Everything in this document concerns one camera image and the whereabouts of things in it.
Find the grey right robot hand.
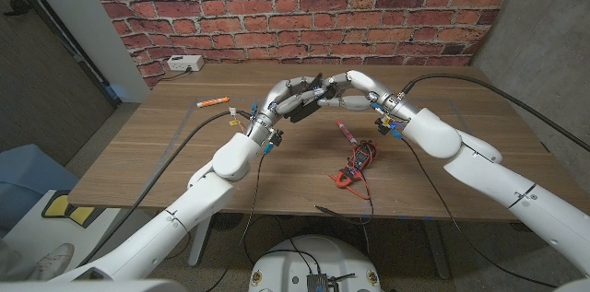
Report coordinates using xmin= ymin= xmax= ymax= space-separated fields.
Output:
xmin=316 ymin=69 xmax=421 ymax=123

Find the orange marker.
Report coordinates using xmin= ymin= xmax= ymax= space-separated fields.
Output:
xmin=196 ymin=96 xmax=230 ymax=109

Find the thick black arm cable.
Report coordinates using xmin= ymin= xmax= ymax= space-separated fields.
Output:
xmin=77 ymin=110 xmax=253 ymax=268
xmin=399 ymin=73 xmax=590 ymax=154

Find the red clamp meter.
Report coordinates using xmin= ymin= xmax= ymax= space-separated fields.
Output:
xmin=328 ymin=140 xmax=379 ymax=190

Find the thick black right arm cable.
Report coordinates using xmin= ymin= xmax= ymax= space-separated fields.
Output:
xmin=399 ymin=73 xmax=590 ymax=154

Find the black stapler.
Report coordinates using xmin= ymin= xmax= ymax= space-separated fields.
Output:
xmin=289 ymin=73 xmax=338 ymax=124

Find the white robot torso edge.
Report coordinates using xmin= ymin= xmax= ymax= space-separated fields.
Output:
xmin=0 ymin=279 xmax=186 ymax=292

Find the black power strip cord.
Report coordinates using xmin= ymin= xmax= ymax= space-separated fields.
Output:
xmin=159 ymin=68 xmax=193 ymax=83

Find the grey trouser leg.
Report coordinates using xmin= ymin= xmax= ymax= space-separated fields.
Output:
xmin=0 ymin=236 xmax=39 ymax=280

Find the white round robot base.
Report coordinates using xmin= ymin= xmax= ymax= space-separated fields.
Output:
xmin=248 ymin=234 xmax=383 ymax=292

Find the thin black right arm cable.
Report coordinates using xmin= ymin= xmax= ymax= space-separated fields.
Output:
xmin=400 ymin=137 xmax=559 ymax=289

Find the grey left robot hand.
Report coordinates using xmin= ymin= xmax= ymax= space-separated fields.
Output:
xmin=246 ymin=75 xmax=329 ymax=146

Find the grey table leg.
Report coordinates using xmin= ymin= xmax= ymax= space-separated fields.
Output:
xmin=421 ymin=220 xmax=451 ymax=280
xmin=187 ymin=216 xmax=214 ymax=268

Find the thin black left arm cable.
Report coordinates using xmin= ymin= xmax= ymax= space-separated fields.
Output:
xmin=202 ymin=151 xmax=268 ymax=292

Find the black test probe lead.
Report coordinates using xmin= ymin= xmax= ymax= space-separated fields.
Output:
xmin=313 ymin=204 xmax=375 ymax=227

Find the white power strip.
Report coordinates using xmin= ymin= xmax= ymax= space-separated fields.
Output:
xmin=166 ymin=54 xmax=206 ymax=73

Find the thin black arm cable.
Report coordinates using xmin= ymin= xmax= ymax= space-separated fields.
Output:
xmin=400 ymin=137 xmax=559 ymax=289
xmin=202 ymin=151 xmax=268 ymax=292

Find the white sneaker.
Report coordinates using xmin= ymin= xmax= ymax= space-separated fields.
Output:
xmin=34 ymin=242 xmax=76 ymax=282

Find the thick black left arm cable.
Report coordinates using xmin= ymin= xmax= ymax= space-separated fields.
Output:
xmin=77 ymin=110 xmax=253 ymax=268

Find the red test lead wire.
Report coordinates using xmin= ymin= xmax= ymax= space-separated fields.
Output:
xmin=352 ymin=174 xmax=373 ymax=202

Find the printed red brick backdrop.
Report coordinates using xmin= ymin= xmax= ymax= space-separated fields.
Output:
xmin=80 ymin=0 xmax=526 ymax=90

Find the white marker with red cap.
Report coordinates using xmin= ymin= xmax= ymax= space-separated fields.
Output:
xmin=335 ymin=119 xmax=359 ymax=146

